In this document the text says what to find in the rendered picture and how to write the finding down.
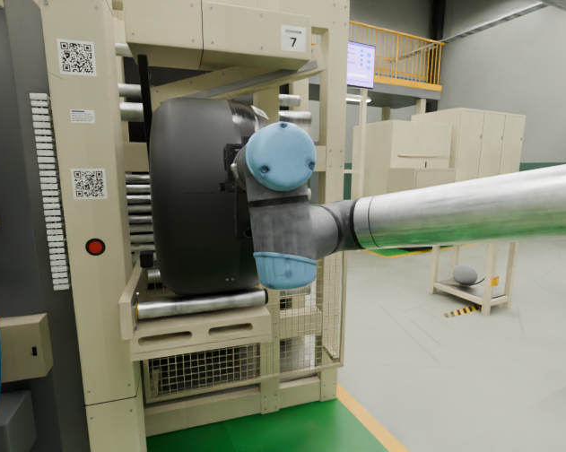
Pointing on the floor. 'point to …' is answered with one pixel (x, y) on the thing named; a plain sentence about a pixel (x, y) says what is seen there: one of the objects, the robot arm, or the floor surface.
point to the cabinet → (397, 182)
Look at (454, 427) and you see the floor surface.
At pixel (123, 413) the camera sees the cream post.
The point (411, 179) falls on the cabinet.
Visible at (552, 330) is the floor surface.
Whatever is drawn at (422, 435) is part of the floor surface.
